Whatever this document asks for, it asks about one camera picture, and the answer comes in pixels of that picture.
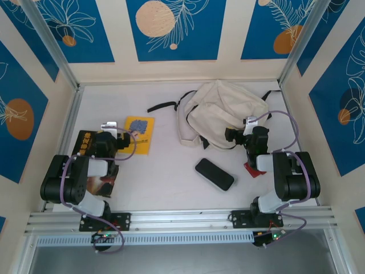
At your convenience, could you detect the yellow paperback book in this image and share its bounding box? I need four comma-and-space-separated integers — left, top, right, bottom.
117, 115, 156, 156

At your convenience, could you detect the black book with gold lettering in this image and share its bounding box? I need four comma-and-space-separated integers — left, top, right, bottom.
70, 130, 100, 158

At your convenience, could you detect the cream canvas backpack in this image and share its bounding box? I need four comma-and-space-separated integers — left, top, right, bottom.
147, 79, 282, 151

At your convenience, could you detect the red wallet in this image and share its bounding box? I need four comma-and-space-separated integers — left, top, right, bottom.
243, 161, 267, 179

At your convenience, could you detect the black pencil case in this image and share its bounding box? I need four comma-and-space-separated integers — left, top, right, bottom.
194, 158, 238, 191

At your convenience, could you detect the dark book with orange glow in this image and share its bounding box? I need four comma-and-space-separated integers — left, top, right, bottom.
86, 167, 119, 199

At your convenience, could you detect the small controller circuit board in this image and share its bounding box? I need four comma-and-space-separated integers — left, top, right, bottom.
253, 230, 286, 248
90, 231, 118, 244

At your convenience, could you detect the grey metal panel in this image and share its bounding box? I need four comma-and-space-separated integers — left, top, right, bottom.
28, 244, 338, 274

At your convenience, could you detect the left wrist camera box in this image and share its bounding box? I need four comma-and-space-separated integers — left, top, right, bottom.
100, 120, 118, 132

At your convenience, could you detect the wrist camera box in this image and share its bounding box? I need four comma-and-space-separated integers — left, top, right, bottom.
100, 120, 118, 132
244, 116, 259, 135

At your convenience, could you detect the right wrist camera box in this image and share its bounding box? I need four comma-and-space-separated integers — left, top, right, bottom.
244, 116, 259, 135

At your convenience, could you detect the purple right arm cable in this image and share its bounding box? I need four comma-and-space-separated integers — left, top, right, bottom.
246, 110, 312, 249

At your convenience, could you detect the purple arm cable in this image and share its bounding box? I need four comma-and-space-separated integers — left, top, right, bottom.
246, 110, 312, 249
59, 127, 137, 255

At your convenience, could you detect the aluminium table side rail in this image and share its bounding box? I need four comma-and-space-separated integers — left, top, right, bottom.
278, 82, 321, 207
42, 85, 85, 212

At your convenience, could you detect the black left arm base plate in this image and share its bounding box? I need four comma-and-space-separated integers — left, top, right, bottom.
79, 212, 132, 231

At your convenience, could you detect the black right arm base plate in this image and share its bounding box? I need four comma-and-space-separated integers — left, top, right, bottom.
230, 209, 285, 229

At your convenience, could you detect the aluminium mounting rail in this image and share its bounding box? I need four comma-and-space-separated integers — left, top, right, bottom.
24, 205, 339, 235

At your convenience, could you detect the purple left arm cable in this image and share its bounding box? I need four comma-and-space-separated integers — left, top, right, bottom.
59, 127, 137, 255

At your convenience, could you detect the white slotted cable duct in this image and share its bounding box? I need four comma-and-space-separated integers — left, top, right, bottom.
36, 231, 255, 247

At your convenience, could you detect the aluminium frame post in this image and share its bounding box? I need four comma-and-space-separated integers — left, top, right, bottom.
278, 0, 336, 86
20, 0, 80, 90

